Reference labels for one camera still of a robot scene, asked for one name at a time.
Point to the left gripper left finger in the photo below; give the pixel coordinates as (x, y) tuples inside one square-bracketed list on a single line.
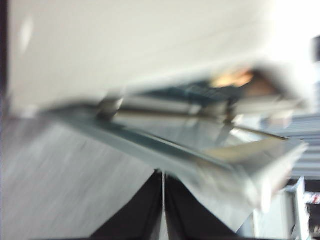
[(140, 215)]

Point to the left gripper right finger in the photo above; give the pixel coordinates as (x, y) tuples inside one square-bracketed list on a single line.
[(190, 217)]

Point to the golden bread loaf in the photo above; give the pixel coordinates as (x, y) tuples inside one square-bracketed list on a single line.
[(232, 78)]

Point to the grey pleated curtain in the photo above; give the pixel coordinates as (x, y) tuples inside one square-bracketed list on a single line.
[(308, 155)]

